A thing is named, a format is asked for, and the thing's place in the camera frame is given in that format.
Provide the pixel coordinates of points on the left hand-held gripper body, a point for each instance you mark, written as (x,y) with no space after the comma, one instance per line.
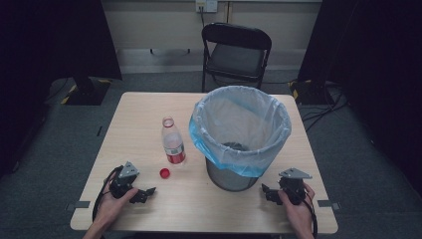
(123,184)

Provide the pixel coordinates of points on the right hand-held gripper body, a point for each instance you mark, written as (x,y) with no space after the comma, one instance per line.
(293,189)

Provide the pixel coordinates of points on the red bottle cap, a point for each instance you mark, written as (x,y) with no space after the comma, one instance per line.
(165,173)

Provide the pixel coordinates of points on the metal mesh trash can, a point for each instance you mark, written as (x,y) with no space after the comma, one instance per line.
(229,181)

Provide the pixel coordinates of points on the clear plastic bottle red label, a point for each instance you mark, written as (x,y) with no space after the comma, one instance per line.
(172,142)

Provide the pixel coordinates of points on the grey trash can blue bag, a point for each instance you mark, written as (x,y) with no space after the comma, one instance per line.
(239,116)

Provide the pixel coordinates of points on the person's right hand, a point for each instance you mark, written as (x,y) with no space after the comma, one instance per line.
(298,212)

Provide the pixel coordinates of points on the person's left hand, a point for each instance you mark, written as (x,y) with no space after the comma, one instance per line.
(111,207)

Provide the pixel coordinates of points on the grey tape strip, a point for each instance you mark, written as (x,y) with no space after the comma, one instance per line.
(79,205)
(328,204)

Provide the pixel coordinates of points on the black stand base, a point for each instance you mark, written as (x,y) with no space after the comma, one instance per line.
(87,91)
(312,93)

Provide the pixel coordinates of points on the black folding chair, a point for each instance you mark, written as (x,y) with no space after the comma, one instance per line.
(237,56)

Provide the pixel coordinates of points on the black curtain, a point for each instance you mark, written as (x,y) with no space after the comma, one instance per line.
(49,49)
(375,66)

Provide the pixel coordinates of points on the white wall outlet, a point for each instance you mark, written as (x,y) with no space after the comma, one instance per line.
(206,5)

